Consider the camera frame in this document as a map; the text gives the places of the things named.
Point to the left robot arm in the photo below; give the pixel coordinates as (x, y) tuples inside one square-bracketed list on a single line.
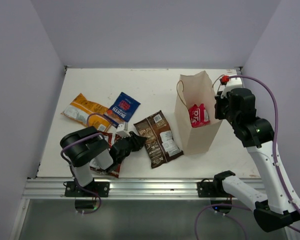
[(106, 150)]

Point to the black base bracket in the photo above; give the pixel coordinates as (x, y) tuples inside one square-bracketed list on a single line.
[(206, 189), (101, 188)]

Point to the right black base bracket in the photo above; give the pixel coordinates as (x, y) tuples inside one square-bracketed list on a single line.
[(206, 189)]

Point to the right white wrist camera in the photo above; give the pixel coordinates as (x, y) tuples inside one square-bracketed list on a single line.
[(229, 82)]

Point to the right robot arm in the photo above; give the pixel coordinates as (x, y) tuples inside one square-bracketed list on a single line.
[(279, 206)]

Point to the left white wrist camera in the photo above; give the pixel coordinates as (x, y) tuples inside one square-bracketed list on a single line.
[(122, 130)]

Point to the pink snack bag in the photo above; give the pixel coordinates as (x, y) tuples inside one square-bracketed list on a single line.
[(198, 116)]

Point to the orange snack bag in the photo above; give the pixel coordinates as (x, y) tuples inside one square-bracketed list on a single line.
[(87, 113)]

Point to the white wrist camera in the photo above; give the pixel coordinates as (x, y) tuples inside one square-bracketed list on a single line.
[(229, 82), (122, 130)]

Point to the beige paper bag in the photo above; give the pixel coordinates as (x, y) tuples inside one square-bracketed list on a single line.
[(195, 89)]

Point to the red Doritos bag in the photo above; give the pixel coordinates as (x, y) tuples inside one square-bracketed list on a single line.
[(114, 171)]

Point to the left black base bracket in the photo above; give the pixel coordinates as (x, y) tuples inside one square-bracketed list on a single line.
[(101, 188)]

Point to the blue Burts crisps bag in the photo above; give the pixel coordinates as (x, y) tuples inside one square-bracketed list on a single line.
[(122, 110)]

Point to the brown snack bag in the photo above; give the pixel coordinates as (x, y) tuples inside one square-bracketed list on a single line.
[(160, 144)]

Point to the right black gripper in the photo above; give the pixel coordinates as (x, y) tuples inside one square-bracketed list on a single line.
[(219, 100)]

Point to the aluminium mounting rail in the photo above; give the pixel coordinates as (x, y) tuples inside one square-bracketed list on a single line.
[(119, 188)]

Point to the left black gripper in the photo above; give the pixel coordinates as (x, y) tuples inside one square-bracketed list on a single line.
[(138, 141)]

